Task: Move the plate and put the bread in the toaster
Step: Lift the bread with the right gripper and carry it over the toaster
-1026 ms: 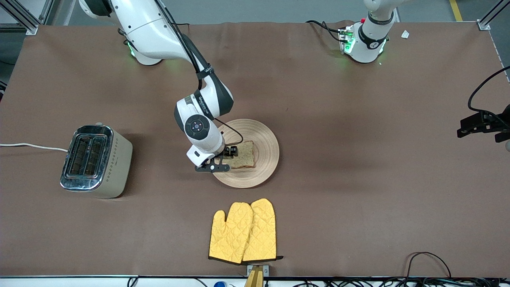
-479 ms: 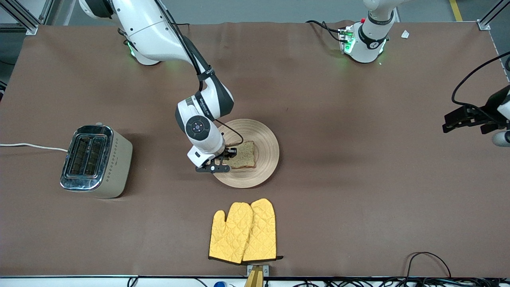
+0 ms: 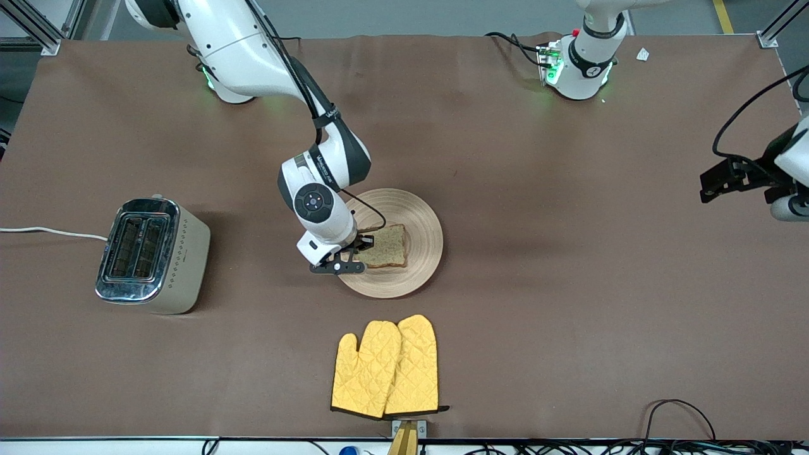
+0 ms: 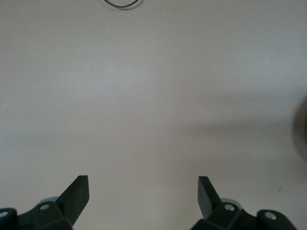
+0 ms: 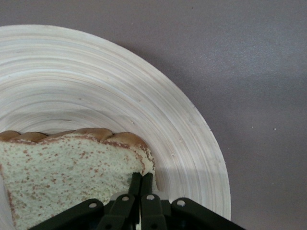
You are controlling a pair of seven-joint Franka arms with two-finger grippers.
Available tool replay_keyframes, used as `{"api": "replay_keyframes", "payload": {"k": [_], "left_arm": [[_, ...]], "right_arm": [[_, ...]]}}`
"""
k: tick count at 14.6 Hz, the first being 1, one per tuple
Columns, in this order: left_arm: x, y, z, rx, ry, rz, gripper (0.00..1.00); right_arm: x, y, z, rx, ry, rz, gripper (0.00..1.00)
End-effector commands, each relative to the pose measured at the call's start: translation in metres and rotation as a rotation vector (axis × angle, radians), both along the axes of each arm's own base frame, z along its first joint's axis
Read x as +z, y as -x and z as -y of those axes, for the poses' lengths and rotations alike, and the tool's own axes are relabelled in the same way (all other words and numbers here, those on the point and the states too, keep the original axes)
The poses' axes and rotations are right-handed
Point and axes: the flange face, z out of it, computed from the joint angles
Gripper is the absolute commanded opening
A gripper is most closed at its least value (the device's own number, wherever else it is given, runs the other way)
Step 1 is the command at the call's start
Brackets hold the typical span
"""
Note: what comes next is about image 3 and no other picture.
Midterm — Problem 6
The brown bread slice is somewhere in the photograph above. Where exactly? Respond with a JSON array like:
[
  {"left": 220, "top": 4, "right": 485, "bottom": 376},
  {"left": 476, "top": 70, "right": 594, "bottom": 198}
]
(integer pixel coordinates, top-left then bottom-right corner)
[{"left": 362, "top": 224, "right": 409, "bottom": 269}]

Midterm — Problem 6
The round wooden plate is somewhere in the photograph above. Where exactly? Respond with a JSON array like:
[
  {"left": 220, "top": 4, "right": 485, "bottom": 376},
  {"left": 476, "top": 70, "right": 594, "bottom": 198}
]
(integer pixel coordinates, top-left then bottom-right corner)
[{"left": 337, "top": 188, "right": 444, "bottom": 299}]

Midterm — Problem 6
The beige chrome two-slot toaster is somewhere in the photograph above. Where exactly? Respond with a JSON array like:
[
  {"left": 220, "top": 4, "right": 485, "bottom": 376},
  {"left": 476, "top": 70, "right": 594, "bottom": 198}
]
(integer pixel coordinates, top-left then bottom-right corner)
[{"left": 95, "top": 195, "right": 211, "bottom": 315}]

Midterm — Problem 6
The yellow quilted oven mitt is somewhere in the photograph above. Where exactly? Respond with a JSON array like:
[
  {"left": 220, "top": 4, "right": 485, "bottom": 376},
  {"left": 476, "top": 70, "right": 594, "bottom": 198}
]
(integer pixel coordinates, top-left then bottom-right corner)
[
  {"left": 382, "top": 314, "right": 451, "bottom": 418},
  {"left": 330, "top": 320, "right": 403, "bottom": 420}
]

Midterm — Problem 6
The brown table cover sheet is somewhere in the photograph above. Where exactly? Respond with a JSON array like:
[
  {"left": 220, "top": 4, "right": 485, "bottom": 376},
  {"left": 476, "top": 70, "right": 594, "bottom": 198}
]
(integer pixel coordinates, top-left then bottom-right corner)
[{"left": 0, "top": 32, "right": 809, "bottom": 441}]

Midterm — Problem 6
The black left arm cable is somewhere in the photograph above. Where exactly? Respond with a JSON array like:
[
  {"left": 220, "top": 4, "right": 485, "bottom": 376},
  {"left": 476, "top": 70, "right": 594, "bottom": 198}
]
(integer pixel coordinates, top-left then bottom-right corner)
[{"left": 712, "top": 66, "right": 809, "bottom": 166}]

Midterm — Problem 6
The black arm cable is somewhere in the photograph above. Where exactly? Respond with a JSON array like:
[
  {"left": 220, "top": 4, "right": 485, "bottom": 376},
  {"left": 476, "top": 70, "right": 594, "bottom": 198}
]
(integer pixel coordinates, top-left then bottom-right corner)
[
  {"left": 712, "top": 66, "right": 809, "bottom": 166},
  {"left": 246, "top": 0, "right": 387, "bottom": 236}
]

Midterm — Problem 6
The aluminium frame profile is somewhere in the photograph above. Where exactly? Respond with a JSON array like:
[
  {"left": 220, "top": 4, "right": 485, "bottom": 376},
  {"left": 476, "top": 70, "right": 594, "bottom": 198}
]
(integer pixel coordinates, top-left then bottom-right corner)
[
  {"left": 0, "top": 0, "right": 86, "bottom": 56},
  {"left": 757, "top": 0, "right": 809, "bottom": 49}
]

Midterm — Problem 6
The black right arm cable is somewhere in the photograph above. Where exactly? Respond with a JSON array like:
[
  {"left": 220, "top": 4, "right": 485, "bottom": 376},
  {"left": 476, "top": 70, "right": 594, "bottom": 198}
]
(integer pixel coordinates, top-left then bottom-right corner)
[{"left": 246, "top": 0, "right": 387, "bottom": 236}]

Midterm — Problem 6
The wooden stick with metal bracket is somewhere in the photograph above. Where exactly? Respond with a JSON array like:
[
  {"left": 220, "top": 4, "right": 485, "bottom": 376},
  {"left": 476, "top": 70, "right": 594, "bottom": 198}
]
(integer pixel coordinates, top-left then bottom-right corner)
[{"left": 387, "top": 420, "right": 428, "bottom": 455}]

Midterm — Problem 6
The black looped cable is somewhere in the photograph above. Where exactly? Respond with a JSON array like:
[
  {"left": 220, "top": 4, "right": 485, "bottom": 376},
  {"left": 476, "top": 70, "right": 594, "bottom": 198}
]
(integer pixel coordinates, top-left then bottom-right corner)
[{"left": 643, "top": 399, "right": 718, "bottom": 443}]

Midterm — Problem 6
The black left base cable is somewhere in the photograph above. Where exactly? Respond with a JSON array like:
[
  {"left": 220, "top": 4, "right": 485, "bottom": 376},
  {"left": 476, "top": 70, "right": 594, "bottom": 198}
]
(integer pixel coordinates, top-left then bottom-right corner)
[{"left": 485, "top": 32, "right": 545, "bottom": 67}]

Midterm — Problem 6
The white table edge rail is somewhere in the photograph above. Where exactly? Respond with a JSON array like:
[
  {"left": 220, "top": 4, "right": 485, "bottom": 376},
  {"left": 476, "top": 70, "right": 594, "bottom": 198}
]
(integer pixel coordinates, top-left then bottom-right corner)
[{"left": 0, "top": 437, "right": 392, "bottom": 455}]

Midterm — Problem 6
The white toaster power cord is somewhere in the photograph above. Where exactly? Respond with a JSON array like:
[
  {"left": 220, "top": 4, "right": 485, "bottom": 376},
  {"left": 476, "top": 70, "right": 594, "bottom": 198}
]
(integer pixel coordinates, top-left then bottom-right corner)
[{"left": 0, "top": 226, "right": 109, "bottom": 242}]

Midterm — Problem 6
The black cable bundle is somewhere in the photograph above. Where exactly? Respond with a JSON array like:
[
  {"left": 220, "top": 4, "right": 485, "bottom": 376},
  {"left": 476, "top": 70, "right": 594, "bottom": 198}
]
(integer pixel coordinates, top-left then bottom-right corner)
[{"left": 468, "top": 440, "right": 809, "bottom": 455}]

